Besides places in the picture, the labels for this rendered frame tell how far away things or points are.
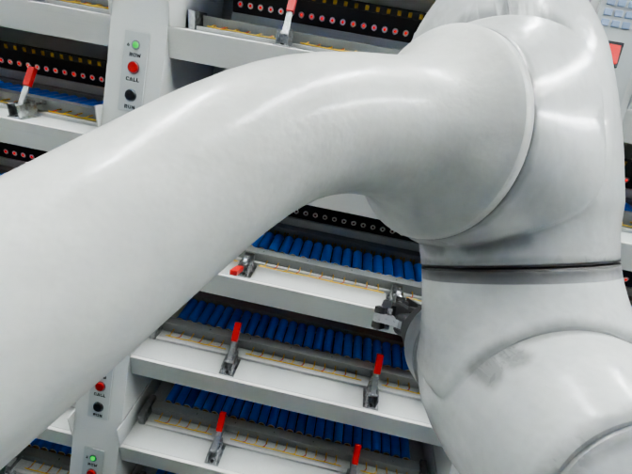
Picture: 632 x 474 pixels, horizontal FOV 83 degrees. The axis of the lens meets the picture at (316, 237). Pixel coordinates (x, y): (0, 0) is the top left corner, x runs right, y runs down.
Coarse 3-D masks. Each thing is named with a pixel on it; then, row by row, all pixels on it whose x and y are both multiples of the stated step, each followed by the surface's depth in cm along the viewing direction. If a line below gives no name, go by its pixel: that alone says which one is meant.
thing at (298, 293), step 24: (288, 216) 76; (384, 240) 75; (216, 288) 63; (240, 288) 62; (264, 288) 61; (288, 288) 61; (312, 288) 62; (336, 288) 63; (312, 312) 62; (336, 312) 62; (360, 312) 61
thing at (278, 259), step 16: (240, 256) 66; (256, 256) 65; (272, 256) 65; (288, 256) 66; (288, 272) 64; (320, 272) 65; (336, 272) 64; (352, 272) 64; (368, 272) 65; (384, 288) 64; (416, 288) 64
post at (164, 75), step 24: (120, 0) 56; (144, 0) 56; (216, 0) 70; (120, 24) 56; (144, 24) 56; (120, 48) 57; (168, 48) 57; (120, 72) 58; (168, 72) 59; (192, 72) 67; (144, 96) 58; (120, 384) 66; (144, 384) 74; (120, 408) 67; (96, 432) 68; (72, 456) 70; (120, 456) 70
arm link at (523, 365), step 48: (432, 288) 20; (480, 288) 18; (528, 288) 16; (576, 288) 16; (624, 288) 17; (432, 336) 20; (480, 336) 17; (528, 336) 16; (576, 336) 15; (624, 336) 16; (432, 384) 20; (480, 384) 16; (528, 384) 14; (576, 384) 13; (624, 384) 13; (480, 432) 15; (528, 432) 13; (576, 432) 12; (624, 432) 12
